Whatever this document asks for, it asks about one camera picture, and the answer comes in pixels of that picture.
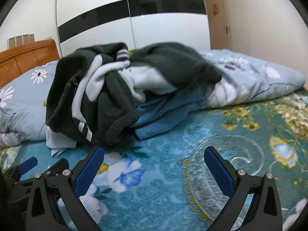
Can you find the teal floral bedsheet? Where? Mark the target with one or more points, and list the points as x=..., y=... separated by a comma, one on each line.
x=168, y=173

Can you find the beige door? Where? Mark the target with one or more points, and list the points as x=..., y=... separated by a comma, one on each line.
x=217, y=21

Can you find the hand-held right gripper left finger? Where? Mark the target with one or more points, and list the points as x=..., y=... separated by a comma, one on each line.
x=89, y=170

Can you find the light blue garment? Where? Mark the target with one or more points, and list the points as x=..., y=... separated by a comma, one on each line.
x=57, y=142

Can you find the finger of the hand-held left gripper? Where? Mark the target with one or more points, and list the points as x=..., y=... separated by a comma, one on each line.
x=27, y=164
x=57, y=166

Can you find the black and white fleece jacket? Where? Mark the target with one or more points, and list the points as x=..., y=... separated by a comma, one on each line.
x=101, y=96

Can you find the wooden headboard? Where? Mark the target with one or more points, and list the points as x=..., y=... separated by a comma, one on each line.
x=26, y=55

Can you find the red door decoration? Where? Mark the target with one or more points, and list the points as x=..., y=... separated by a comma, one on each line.
x=215, y=9

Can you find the white wardrobe with black stripe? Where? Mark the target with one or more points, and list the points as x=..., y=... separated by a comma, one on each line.
x=156, y=26

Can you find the olive cloth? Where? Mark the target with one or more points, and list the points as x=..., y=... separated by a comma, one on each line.
x=133, y=51

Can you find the blue floral quilt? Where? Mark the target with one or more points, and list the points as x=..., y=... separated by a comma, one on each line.
x=19, y=105

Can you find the beige plush toy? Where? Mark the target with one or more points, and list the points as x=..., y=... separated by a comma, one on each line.
x=44, y=101

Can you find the grey wall panels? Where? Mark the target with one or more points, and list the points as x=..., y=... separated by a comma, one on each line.
x=21, y=41

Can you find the dark grey garment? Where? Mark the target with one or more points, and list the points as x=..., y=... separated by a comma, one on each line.
x=173, y=62

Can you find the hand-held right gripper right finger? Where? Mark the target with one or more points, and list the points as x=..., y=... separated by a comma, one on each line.
x=219, y=173

